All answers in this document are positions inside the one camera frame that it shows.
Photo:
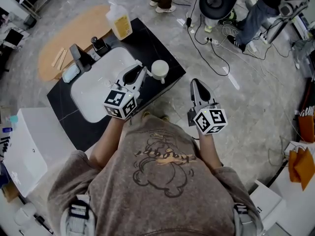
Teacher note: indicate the black soap dispenser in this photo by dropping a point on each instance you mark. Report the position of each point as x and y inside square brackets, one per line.
[99, 47]

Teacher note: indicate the light wooden stick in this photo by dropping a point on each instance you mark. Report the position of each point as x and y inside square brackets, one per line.
[62, 60]
[57, 57]

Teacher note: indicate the white cup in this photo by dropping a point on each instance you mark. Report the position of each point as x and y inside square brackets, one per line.
[160, 69]

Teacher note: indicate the oval wooden board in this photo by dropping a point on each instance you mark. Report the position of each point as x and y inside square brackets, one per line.
[73, 28]

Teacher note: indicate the black waste bin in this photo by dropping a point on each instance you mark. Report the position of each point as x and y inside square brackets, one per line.
[30, 21]

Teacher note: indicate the person's brown printed shirt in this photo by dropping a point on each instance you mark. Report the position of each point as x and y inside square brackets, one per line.
[152, 198]

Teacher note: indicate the black vanity cabinet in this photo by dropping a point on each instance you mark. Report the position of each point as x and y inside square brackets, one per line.
[152, 40]

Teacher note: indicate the teal bottle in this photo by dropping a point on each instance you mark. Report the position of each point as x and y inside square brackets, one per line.
[13, 120]

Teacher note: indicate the person's right forearm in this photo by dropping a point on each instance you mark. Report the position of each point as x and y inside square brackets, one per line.
[209, 149]

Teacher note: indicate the white power strip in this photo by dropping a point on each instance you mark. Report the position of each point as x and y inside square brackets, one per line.
[212, 41]

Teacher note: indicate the black faucet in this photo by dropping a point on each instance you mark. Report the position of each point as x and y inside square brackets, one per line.
[81, 58]

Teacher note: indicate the orange paper bag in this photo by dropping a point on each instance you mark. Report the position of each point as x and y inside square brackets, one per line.
[307, 129]
[300, 167]

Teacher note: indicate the blue capped bottle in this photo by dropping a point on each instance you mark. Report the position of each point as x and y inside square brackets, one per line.
[7, 130]

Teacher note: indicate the white cardboard box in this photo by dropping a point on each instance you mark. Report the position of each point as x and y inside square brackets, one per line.
[265, 198]

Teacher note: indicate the white black machine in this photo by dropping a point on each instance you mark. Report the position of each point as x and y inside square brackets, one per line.
[288, 11]

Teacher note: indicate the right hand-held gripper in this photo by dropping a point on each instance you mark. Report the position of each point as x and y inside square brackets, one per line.
[209, 120]

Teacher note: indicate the person's tan shoe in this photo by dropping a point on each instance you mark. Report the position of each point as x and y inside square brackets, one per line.
[165, 118]
[146, 113]

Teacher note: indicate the white sink basin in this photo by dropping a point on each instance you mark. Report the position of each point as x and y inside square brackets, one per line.
[93, 95]

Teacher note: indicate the person's left forearm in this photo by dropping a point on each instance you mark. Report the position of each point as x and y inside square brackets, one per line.
[108, 141]

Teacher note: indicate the yellow liquid pump bottle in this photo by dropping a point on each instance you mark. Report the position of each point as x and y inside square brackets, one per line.
[120, 23]

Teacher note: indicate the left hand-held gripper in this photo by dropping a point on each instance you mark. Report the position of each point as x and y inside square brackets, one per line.
[120, 104]

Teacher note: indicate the light blue soap dish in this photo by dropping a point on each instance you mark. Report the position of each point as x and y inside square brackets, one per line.
[71, 73]

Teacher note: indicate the white flat strip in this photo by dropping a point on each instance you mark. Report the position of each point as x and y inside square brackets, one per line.
[230, 77]

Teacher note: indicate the white bathtub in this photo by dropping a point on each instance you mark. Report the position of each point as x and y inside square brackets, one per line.
[29, 151]

